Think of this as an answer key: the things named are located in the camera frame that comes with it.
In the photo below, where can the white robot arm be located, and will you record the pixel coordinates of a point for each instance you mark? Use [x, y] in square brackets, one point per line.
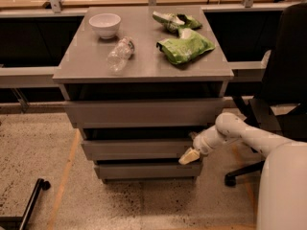
[282, 200]

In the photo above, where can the grey top drawer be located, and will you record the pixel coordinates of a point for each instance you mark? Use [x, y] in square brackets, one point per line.
[144, 113]

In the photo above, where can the large green chip bag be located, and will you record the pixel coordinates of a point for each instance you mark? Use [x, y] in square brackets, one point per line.
[188, 46]

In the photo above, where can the clear plastic bottle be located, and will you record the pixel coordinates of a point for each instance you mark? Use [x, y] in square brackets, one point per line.
[118, 57]

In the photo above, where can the black wheeled stand leg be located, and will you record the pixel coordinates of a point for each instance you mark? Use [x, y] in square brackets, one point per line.
[20, 223]

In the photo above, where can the small green chip bag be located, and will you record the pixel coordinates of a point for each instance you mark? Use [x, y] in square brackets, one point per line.
[174, 21]

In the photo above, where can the grey drawer cabinet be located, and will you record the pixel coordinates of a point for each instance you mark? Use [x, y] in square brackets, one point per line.
[83, 75]

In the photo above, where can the grey metal desk frame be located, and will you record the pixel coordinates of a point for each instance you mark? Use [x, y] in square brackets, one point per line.
[36, 40]

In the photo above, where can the black office chair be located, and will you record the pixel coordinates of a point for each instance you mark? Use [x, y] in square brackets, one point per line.
[280, 103]

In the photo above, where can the white ceramic bowl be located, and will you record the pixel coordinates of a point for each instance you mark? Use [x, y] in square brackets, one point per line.
[105, 25]

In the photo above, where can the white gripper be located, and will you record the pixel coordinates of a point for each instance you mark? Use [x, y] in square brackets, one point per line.
[200, 145]

